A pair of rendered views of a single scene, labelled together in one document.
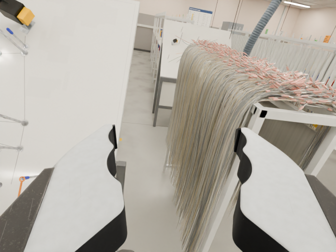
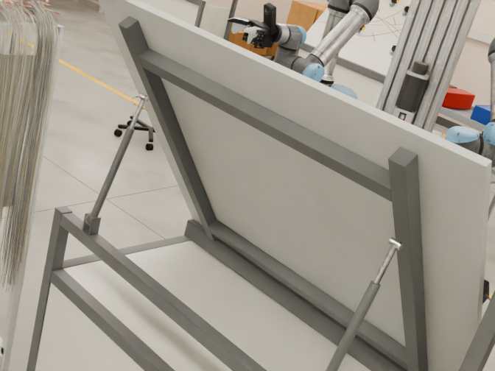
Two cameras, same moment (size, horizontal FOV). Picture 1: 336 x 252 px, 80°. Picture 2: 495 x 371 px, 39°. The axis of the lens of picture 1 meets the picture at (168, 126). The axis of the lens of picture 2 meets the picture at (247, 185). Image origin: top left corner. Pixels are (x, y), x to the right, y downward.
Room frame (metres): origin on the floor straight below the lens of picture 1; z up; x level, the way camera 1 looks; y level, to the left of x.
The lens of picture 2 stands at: (1.75, 1.90, 1.97)
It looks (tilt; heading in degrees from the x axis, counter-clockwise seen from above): 21 degrees down; 225
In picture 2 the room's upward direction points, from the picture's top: 16 degrees clockwise
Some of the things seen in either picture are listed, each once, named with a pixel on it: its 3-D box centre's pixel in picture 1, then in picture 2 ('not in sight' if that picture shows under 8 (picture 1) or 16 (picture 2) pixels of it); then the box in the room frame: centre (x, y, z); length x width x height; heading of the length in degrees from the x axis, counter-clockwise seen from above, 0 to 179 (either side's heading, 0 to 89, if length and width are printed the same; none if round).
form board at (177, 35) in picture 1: (192, 78); not in sight; (3.52, -0.26, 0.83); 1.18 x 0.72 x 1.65; 100
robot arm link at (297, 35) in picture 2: not in sight; (291, 35); (-0.19, -0.03, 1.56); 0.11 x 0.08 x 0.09; 4
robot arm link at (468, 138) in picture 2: not in sight; (460, 144); (-0.71, 0.51, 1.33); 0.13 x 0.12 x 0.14; 146
